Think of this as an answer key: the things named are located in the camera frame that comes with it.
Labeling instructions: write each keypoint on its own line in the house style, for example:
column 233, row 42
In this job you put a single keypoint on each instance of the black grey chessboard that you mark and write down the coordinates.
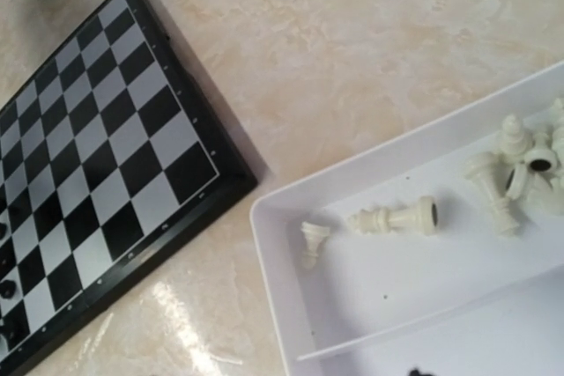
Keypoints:
column 112, row 159

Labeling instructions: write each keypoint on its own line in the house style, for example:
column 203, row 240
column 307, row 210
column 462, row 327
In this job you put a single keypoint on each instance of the black pawn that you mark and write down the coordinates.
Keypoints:
column 418, row 372

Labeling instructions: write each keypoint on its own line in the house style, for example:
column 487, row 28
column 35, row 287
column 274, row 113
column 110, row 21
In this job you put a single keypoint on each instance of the black pawn second row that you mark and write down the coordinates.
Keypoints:
column 7, row 289

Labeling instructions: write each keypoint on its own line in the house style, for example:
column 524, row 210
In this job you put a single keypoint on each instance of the black pawn second row two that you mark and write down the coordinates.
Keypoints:
column 9, row 331

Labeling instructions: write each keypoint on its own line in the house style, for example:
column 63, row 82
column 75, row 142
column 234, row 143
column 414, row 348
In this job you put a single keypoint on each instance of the white chess pieces pile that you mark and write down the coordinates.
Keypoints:
column 484, row 182

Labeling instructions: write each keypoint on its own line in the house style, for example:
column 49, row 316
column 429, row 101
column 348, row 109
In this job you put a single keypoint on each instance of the white plastic piece tray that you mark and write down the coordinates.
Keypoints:
column 346, row 316

